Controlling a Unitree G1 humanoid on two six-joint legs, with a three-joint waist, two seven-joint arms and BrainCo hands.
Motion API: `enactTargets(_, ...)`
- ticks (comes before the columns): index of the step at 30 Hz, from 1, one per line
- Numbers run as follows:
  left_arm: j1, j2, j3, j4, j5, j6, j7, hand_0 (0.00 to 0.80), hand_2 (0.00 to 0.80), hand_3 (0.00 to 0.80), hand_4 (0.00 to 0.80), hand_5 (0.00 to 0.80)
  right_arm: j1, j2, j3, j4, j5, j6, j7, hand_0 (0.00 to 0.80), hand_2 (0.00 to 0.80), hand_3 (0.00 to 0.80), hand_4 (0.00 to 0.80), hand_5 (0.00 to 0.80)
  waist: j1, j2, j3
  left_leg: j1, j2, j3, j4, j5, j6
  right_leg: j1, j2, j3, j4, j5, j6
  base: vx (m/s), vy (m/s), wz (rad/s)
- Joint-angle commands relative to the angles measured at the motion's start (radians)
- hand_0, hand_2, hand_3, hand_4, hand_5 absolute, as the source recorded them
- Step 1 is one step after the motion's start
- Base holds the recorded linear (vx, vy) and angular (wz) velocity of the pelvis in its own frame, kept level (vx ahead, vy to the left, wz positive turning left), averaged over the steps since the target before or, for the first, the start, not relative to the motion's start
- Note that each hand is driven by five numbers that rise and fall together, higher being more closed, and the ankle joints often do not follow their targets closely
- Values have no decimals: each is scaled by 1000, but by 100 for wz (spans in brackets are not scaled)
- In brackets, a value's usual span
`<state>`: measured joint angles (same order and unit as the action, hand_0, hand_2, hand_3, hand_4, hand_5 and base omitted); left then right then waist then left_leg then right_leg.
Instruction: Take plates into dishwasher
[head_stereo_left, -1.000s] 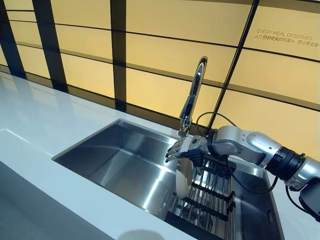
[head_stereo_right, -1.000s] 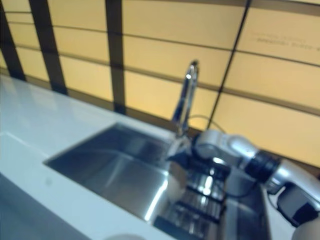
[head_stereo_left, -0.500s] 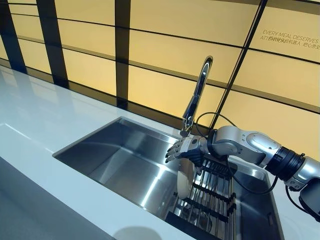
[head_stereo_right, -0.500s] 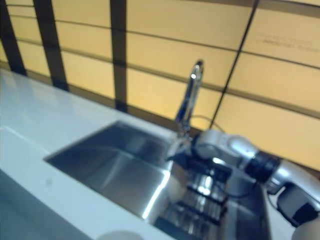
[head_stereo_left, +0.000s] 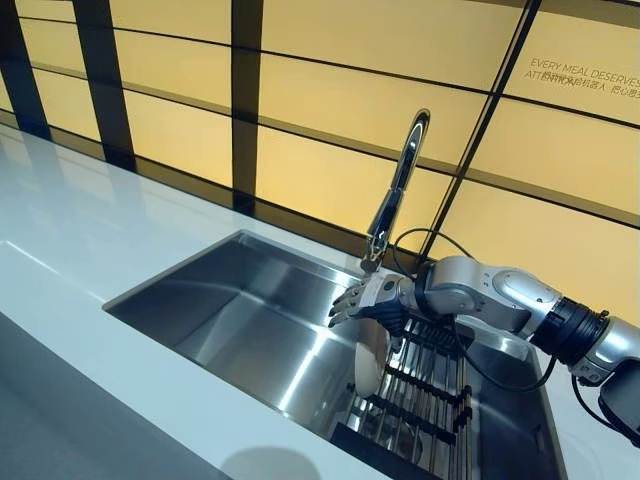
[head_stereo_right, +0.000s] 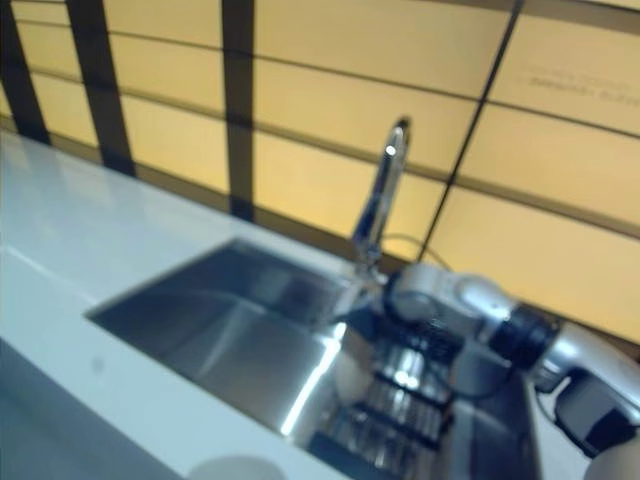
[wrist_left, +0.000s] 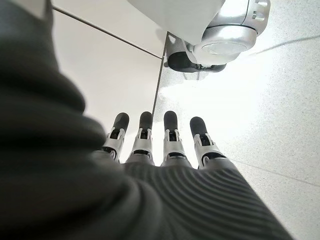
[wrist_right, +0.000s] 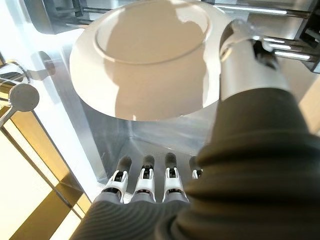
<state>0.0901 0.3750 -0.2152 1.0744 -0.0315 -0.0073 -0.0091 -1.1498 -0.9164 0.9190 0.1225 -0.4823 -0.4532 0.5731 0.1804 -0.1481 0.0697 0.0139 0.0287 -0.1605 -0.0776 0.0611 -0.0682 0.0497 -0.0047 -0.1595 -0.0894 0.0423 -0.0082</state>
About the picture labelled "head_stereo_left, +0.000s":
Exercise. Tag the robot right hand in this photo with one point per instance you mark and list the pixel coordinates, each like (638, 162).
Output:
(380, 300)

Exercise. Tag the beige ceramic plate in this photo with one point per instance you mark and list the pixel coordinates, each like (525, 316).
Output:
(370, 360)

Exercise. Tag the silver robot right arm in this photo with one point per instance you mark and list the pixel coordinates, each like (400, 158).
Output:
(480, 295)

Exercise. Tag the steel roll-up drying rack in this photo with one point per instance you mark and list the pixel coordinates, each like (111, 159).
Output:
(425, 395)

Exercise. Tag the chrome kitchen faucet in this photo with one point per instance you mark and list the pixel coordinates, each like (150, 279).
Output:
(400, 180)

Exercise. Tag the stainless steel sink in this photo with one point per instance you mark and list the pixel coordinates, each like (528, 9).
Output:
(240, 310)

